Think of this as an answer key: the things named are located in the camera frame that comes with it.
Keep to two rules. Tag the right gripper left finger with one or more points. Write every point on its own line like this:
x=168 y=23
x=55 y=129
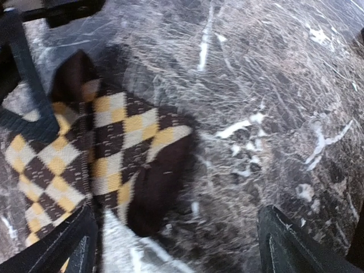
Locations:
x=72 y=242

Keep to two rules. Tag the tan brown argyle sock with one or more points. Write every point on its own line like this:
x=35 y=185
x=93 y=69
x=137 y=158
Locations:
x=112 y=149

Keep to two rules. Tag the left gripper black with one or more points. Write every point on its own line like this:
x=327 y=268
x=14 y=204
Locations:
x=17 y=63

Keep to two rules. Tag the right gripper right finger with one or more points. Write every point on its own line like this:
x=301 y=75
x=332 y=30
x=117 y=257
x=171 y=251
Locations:
x=285 y=247

